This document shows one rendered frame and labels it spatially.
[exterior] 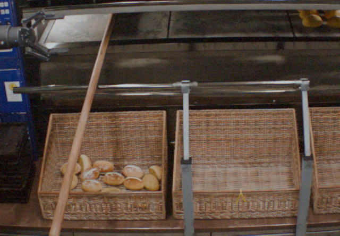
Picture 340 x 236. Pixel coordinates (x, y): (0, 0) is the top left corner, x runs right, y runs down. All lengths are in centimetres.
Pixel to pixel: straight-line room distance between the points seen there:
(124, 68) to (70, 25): 39
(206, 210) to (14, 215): 87
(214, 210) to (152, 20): 98
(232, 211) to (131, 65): 81
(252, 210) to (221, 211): 13
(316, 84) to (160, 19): 81
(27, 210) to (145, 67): 85
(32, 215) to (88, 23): 98
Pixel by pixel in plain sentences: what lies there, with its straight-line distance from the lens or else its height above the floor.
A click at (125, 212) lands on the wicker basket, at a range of 298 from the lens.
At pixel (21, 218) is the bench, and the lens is 311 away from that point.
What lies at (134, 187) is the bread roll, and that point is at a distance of 315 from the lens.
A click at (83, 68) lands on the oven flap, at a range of 322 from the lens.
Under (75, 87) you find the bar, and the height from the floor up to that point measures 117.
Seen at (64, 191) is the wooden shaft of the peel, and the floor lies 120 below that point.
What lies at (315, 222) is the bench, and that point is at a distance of 298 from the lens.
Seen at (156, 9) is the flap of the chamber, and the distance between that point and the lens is 288.
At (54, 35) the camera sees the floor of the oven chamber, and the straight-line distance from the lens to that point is 331.
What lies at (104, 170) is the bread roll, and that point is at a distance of 326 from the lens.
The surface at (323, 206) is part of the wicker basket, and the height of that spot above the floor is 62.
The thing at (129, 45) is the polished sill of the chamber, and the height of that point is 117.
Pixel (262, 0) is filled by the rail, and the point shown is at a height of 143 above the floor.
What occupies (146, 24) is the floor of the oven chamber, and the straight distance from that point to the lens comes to 332.
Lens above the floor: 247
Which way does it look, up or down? 30 degrees down
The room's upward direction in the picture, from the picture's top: 3 degrees counter-clockwise
